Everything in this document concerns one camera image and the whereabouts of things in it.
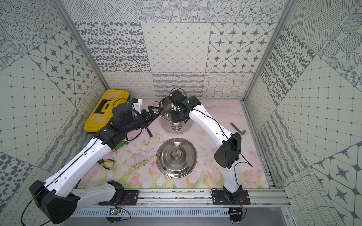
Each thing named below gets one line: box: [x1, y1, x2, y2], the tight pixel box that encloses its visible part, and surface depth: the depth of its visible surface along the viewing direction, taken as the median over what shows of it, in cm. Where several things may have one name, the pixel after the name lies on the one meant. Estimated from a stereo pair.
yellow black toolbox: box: [83, 89, 130, 133], surface depth 94 cm
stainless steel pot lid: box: [156, 137, 198, 178], surface depth 90 cm
